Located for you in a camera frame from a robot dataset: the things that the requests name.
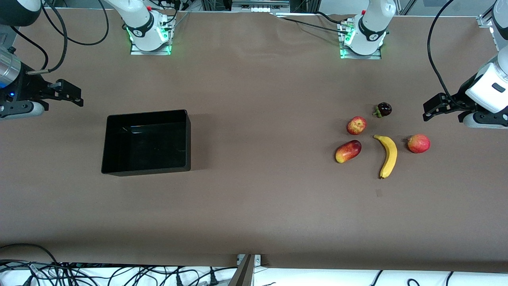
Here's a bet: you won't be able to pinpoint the short black arm cable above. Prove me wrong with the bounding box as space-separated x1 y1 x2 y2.
9 25 49 71

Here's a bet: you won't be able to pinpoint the long looping black cable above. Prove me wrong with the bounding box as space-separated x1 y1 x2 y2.
42 0 110 46

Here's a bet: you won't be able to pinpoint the plain red apple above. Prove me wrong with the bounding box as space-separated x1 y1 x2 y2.
407 134 431 154

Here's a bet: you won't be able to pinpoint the thin black base cable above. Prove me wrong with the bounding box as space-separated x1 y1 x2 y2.
274 11 350 35

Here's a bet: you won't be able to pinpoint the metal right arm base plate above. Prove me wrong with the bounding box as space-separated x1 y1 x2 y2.
130 38 173 56

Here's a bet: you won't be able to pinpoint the dark grey pole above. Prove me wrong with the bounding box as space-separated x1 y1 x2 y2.
227 254 255 286

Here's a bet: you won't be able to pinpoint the tangled black cables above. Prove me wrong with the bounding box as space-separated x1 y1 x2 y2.
0 260 227 286

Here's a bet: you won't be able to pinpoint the black cable with silver plug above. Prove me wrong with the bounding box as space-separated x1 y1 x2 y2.
26 0 69 75

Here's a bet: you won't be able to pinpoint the grey metal frame block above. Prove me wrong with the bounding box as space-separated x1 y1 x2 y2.
231 0 291 14

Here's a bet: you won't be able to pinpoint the yellow banana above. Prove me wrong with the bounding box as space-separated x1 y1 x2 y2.
373 134 398 180

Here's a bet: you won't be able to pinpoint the arched black cable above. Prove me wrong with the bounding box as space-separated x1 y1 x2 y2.
0 243 61 266

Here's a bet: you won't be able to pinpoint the black plastic box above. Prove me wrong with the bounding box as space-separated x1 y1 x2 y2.
101 109 192 177

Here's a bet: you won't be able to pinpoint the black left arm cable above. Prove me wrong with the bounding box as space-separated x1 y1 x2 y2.
427 0 464 108

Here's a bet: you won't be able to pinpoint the red apple with yellow patch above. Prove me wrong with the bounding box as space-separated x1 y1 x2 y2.
346 116 368 136

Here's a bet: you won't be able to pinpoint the dark purple mangosteen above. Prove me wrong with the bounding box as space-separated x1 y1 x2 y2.
372 102 393 119

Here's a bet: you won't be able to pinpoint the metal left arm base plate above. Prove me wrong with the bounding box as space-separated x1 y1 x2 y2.
339 44 382 60

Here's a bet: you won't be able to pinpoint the small metal bracket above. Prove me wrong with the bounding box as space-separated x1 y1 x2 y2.
237 254 262 266

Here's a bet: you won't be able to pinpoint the red yellow mango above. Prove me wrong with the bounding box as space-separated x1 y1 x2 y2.
335 139 362 164

